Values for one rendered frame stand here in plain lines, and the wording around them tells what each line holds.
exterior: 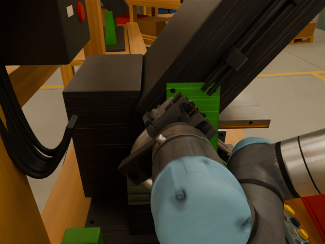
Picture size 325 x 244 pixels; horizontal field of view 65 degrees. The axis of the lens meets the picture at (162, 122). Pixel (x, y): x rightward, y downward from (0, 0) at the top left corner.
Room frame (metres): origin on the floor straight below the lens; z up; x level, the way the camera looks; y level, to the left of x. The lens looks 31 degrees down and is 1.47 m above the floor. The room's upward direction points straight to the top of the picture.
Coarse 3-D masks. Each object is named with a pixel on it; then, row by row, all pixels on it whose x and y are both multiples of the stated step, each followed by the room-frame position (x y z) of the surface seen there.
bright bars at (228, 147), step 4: (220, 140) 0.63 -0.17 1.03; (220, 144) 0.60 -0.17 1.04; (224, 144) 0.63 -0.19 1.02; (228, 144) 0.65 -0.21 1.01; (224, 148) 0.60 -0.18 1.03; (228, 148) 0.63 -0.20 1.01; (232, 148) 0.63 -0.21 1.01; (224, 152) 0.62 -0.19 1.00; (228, 152) 0.60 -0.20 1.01; (224, 156) 0.62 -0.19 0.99; (228, 156) 0.59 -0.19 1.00; (224, 160) 0.61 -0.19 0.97
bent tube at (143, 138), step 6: (144, 132) 0.44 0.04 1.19; (138, 138) 0.44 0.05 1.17; (144, 138) 0.43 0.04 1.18; (150, 138) 0.43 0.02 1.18; (138, 144) 0.43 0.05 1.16; (144, 144) 0.43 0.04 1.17; (132, 150) 0.43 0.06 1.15; (150, 180) 0.41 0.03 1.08; (144, 186) 0.41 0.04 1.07; (150, 186) 0.41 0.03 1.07; (150, 192) 0.40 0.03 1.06
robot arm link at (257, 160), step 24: (240, 144) 0.31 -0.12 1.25; (264, 144) 0.30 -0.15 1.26; (288, 144) 0.26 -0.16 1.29; (312, 144) 0.24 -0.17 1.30; (240, 168) 0.25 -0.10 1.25; (264, 168) 0.24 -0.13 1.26; (288, 168) 0.23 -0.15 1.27; (312, 168) 0.22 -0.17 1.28; (288, 192) 0.22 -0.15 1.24; (312, 192) 0.22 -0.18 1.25
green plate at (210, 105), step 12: (168, 84) 0.50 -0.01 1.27; (180, 84) 0.50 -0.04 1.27; (192, 84) 0.50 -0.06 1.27; (204, 84) 0.50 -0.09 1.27; (168, 96) 0.49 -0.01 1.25; (192, 96) 0.49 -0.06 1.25; (204, 96) 0.49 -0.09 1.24; (216, 96) 0.49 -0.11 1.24; (204, 108) 0.49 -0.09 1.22; (216, 108) 0.49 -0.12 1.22; (216, 120) 0.48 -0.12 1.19; (216, 144) 0.47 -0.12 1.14
